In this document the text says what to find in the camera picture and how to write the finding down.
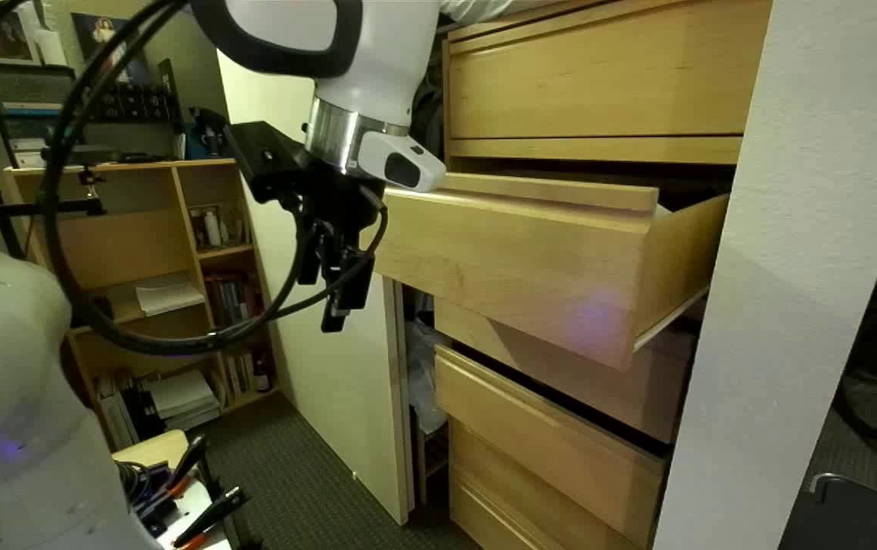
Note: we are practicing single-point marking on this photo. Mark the pens in holder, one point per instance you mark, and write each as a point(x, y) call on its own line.
point(169, 486)

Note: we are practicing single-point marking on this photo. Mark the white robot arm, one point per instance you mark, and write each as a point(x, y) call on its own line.
point(58, 486)

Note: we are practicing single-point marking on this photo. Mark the wooden bookshelf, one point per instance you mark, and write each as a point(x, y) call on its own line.
point(163, 249)

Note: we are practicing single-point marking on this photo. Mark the black metal shelf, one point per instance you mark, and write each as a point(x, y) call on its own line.
point(129, 122)

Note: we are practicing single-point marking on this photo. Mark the wooden drawer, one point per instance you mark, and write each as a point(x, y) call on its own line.
point(592, 267)
point(641, 397)
point(605, 82)
point(600, 471)
point(508, 510)

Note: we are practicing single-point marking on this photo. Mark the white paper stack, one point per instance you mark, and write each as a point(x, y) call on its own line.
point(167, 299)

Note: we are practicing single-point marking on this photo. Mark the stack of binders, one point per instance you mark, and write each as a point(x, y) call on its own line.
point(185, 399)

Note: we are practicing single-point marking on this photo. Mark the cream closet door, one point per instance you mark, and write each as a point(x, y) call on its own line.
point(346, 383)

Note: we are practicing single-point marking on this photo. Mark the framed religious picture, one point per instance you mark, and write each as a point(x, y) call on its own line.
point(94, 31)

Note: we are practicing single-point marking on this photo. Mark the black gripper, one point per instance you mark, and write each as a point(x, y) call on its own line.
point(332, 210)

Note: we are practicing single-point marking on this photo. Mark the small framed photo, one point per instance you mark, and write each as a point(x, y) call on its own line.
point(15, 39)

